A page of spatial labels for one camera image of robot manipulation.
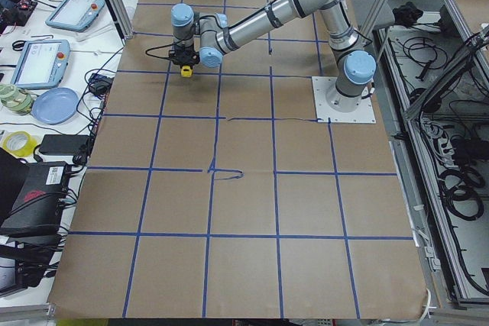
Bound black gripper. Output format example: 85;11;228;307
168;45;200;67

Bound yellow toy beetle car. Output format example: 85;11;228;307
180;66;193;78

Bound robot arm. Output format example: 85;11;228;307
167;0;377;113

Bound far blue teach pendant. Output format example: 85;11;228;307
45;0;105;32

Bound blue teach pendant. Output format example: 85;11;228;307
11;40;70;89
45;0;105;32

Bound light blue plate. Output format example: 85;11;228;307
31;88;79;124

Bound near blue teach pendant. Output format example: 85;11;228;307
11;40;70;89

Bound black power adapter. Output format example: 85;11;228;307
38;134;89;156

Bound green tape rolls stack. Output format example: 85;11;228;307
1;84;35;115

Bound yellow tape roll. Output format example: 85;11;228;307
2;131;38;158

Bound grey chair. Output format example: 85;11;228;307
348;0;394;36

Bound black computer box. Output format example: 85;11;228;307
1;160;69;237

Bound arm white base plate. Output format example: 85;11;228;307
312;76;376;124

